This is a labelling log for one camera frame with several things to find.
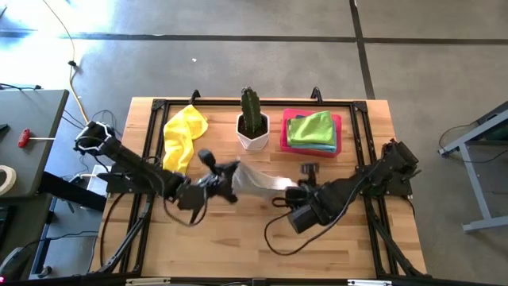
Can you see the black beam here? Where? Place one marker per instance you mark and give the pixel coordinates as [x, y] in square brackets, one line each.
[67, 190]

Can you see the green cactus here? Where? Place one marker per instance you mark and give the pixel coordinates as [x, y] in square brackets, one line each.
[251, 109]

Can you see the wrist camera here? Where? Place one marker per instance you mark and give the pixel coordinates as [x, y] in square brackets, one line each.
[302, 218]
[191, 197]

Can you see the grey side table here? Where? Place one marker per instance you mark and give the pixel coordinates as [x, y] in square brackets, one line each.
[31, 119]

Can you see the grey microfiber towel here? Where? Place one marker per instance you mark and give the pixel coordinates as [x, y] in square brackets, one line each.
[262, 180]

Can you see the pink plastic bin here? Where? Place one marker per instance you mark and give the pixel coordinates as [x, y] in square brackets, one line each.
[283, 139]

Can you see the grey metal table frame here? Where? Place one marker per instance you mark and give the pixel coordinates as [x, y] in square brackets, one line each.
[472, 182]

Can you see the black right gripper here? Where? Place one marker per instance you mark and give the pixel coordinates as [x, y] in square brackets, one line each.
[317, 194]

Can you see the black rounded device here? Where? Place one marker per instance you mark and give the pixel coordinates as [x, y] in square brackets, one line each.
[14, 264]

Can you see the black aluminium frame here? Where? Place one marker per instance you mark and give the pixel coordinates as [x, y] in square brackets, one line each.
[278, 103]

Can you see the green microfiber towel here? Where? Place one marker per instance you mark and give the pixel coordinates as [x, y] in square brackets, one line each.
[311, 129]

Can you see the blue microfiber towel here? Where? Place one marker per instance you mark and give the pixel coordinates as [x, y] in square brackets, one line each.
[317, 148]

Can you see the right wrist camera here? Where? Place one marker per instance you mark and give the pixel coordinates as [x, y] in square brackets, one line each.
[302, 218]

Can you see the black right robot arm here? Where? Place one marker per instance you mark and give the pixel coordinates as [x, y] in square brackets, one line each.
[357, 182]

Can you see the silver bracket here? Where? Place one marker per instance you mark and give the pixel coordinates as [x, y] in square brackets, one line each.
[147, 281]
[369, 282]

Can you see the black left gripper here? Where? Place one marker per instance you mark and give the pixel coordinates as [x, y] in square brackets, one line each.
[222, 180]

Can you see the yellow microfiber towel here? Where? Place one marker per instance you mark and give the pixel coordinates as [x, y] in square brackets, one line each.
[182, 127]

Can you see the white faceted plant pot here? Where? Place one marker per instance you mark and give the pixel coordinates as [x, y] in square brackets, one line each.
[254, 142]

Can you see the beige tape roll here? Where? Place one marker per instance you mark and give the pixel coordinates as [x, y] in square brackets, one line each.
[10, 178]

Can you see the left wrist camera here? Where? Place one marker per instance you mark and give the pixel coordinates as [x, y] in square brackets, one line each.
[191, 197]

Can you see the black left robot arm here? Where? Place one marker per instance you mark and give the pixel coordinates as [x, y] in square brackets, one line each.
[135, 167]

